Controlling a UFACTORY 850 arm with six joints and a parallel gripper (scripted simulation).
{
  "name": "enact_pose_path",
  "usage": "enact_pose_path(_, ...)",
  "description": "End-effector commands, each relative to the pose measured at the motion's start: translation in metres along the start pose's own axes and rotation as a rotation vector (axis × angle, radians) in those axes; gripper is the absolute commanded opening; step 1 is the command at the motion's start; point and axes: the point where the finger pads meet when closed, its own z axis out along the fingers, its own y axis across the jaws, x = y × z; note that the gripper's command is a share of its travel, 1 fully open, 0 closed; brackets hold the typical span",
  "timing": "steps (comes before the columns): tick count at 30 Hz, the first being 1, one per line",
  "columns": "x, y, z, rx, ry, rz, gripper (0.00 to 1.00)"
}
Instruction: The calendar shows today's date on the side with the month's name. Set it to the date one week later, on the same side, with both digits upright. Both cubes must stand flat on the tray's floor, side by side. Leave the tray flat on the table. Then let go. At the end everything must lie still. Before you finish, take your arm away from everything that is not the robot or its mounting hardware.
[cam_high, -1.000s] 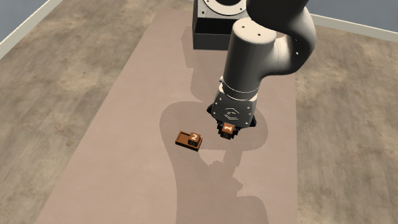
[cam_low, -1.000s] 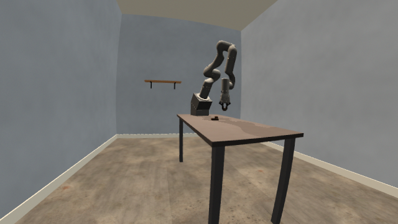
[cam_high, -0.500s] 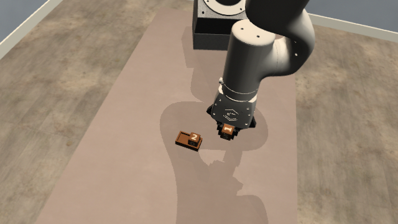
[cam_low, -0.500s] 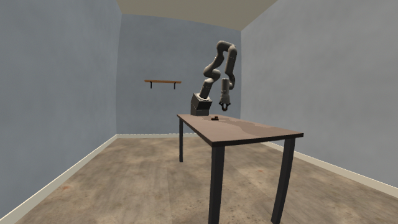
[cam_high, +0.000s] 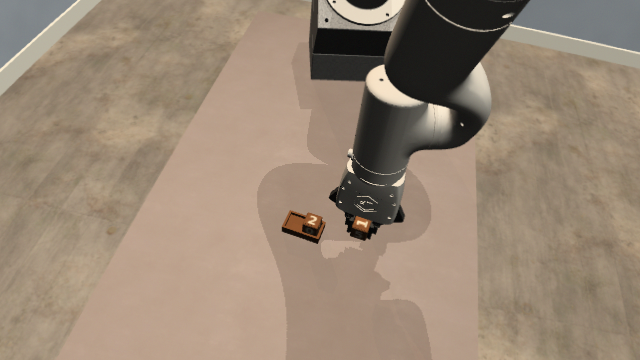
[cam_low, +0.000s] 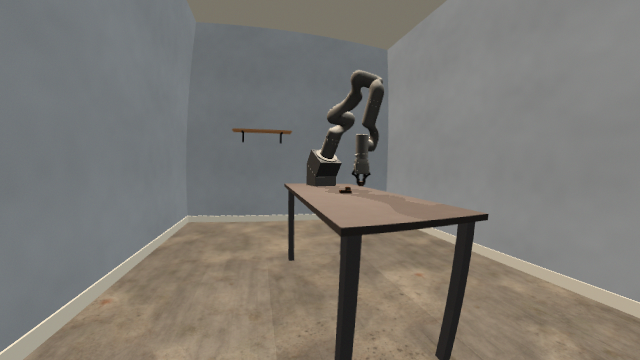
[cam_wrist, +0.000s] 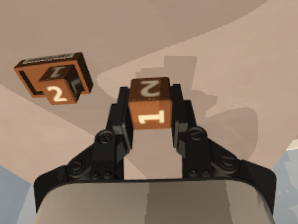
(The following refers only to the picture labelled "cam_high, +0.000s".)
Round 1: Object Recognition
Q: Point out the brown wooden tray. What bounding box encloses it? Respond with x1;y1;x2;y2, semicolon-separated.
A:
282;210;325;244

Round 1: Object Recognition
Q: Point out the orange number cube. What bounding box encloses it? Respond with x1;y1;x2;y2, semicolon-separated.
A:
350;216;371;241
302;212;323;237

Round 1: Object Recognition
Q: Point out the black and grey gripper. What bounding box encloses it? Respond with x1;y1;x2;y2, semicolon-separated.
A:
329;158;405;240

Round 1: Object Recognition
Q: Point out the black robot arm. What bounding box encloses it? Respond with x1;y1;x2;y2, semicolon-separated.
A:
327;0;530;185

